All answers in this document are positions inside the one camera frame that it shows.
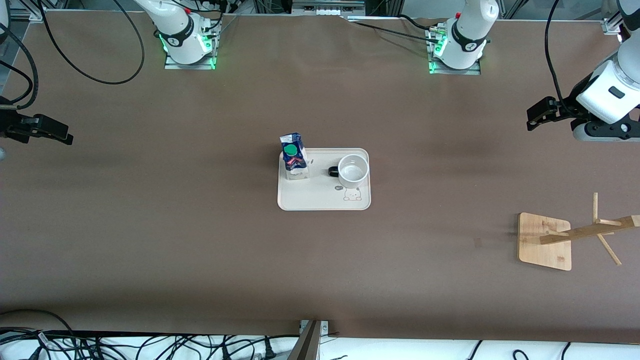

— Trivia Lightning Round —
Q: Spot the blue white milk carton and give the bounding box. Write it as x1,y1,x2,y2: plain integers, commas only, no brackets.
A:
279,132,311,181

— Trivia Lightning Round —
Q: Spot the wooden cup rack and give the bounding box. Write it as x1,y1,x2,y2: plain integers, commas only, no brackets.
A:
517,192,640,272

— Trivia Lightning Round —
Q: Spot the beige plastic tray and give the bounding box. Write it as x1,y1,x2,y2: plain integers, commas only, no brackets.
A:
277,147,372,212

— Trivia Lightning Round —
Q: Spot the grey aluminium pole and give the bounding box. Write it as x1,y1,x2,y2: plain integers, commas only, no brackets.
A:
287,320,322,360

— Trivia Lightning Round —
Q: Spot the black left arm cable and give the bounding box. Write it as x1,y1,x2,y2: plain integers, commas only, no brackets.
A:
544,0,576,112

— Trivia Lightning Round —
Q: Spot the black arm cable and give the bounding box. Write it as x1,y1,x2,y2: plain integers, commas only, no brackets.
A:
0,0,146,111
544,0,576,112

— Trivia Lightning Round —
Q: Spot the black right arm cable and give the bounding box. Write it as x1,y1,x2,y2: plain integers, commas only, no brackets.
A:
0,0,146,111

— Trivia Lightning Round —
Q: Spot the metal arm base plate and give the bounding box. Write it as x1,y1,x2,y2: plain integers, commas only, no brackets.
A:
427,27,482,76
164,27,217,71

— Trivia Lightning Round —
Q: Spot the aluminium frame profile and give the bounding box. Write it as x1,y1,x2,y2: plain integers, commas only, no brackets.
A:
291,0,367,16
0,9,48,22

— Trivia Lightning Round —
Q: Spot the white cup black handle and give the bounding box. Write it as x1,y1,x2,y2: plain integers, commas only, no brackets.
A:
327,154,371,190

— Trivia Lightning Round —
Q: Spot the small metal mounting bracket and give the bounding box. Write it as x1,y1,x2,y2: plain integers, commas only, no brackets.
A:
299,320,330,335

